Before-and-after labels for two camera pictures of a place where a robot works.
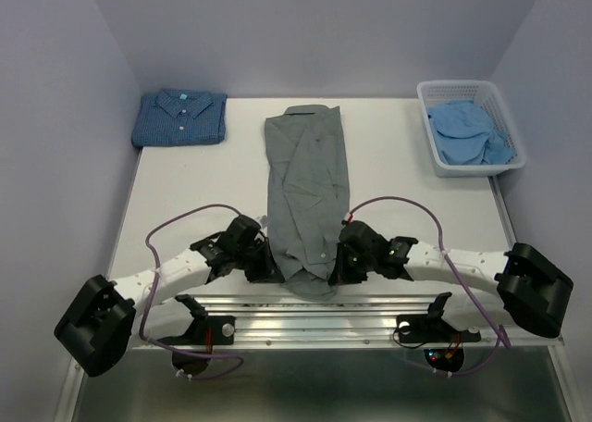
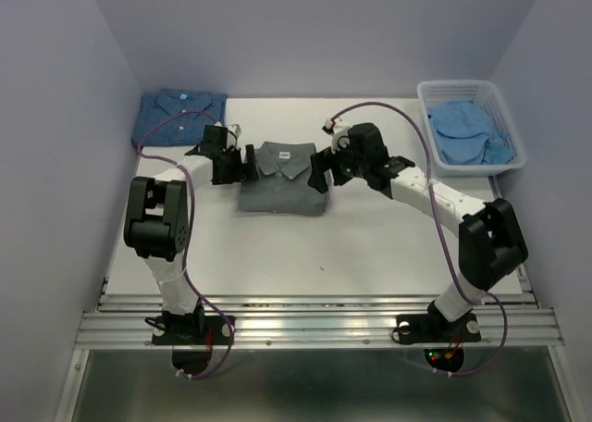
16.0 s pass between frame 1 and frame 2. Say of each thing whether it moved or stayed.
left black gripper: moved
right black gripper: moved
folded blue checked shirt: stayed
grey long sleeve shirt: moved
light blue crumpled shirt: stayed
